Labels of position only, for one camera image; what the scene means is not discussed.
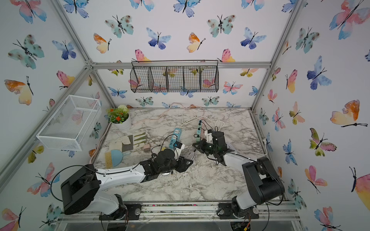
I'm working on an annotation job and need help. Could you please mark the silver mouse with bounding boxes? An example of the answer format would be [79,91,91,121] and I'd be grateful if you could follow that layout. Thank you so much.
[184,152,196,160]

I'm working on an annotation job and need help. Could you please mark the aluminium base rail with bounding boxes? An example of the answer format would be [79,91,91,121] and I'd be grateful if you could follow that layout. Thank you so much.
[57,201,301,223]

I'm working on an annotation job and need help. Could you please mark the pink charger plug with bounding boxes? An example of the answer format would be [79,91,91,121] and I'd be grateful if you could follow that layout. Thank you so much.
[143,144,151,152]

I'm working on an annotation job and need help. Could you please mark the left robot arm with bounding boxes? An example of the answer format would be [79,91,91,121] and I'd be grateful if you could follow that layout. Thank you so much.
[61,149,193,220]

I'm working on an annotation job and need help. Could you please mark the black wire wall basket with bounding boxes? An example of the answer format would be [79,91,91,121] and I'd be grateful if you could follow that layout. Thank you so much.
[129,60,219,93]

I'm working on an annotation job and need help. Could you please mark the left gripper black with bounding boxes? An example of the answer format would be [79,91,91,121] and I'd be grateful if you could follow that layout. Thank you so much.
[158,156,193,176]

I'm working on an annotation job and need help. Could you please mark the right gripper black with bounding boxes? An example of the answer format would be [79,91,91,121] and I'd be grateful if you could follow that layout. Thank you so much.
[193,138,219,156]

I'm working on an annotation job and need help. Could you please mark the potted plant white pot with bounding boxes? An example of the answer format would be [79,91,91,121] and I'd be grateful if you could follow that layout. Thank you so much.
[106,105,132,131]

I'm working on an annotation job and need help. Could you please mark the blue yellow dustpan brush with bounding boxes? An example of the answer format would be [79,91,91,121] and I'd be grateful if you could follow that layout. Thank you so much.
[105,149,131,169]

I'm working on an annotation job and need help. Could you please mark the pink power strip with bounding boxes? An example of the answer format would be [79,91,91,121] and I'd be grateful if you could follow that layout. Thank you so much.
[194,120,202,142]

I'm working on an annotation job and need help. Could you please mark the white power cord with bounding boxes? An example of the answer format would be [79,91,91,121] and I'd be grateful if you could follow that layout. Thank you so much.
[180,108,268,157]

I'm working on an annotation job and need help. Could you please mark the blue power strip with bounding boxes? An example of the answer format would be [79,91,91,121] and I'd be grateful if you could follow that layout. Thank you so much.
[168,128,182,150]

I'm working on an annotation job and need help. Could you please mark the white mesh wall basket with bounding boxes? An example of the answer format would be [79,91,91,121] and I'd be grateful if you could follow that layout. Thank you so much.
[36,95,102,151]

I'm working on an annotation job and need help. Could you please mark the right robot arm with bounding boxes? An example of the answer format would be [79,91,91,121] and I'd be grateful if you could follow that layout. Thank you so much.
[192,130,285,218]

